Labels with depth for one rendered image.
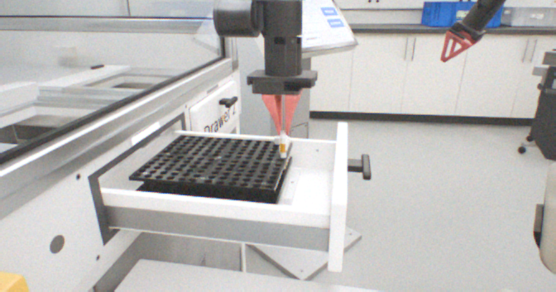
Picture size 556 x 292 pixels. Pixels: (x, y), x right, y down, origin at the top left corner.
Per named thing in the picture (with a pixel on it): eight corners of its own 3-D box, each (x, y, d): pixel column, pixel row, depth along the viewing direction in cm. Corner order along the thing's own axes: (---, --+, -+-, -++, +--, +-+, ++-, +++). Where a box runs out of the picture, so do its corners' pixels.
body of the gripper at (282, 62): (313, 90, 50) (315, 37, 48) (246, 88, 52) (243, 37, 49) (318, 82, 56) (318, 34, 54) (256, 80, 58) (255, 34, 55)
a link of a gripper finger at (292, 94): (298, 142, 53) (299, 82, 50) (253, 140, 55) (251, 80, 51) (303, 128, 60) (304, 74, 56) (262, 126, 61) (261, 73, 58)
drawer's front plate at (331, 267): (343, 172, 71) (347, 121, 67) (341, 275, 45) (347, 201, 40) (334, 171, 71) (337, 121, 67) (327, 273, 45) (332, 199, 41)
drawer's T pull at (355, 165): (368, 160, 58) (369, 152, 57) (371, 182, 51) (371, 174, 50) (346, 159, 58) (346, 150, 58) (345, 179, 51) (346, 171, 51)
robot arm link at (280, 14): (298, -9, 46) (306, -8, 51) (248, -8, 48) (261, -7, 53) (297, 45, 49) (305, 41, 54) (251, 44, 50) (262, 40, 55)
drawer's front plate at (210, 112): (238, 116, 105) (237, 80, 101) (201, 155, 79) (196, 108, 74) (232, 116, 105) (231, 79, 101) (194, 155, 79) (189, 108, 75)
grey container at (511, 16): (539, 25, 348) (544, 7, 342) (558, 27, 320) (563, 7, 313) (496, 24, 352) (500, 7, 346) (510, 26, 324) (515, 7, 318)
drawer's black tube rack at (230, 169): (292, 173, 67) (292, 141, 64) (274, 227, 51) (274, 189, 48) (184, 164, 70) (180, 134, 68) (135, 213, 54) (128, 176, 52)
